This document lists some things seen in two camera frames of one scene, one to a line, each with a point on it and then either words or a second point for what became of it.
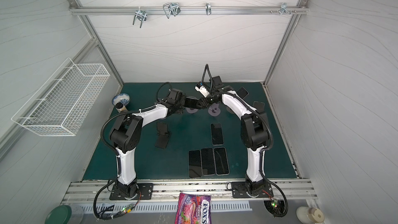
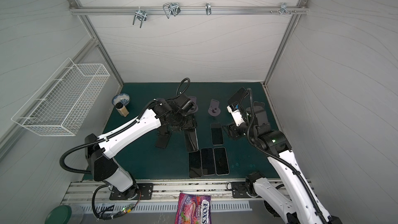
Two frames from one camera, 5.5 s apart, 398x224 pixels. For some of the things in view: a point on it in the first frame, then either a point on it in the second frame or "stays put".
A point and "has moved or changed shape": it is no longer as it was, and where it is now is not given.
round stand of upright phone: (214, 110) stays put
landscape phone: (195, 164) stays put
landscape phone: (191, 102) has moved or changed shape
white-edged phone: (221, 161) stays put
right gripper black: (210, 98) → (233, 129)
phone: (216, 134) stays put
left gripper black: (181, 110) → (192, 122)
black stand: (259, 106) stays put
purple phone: (208, 161) stays put
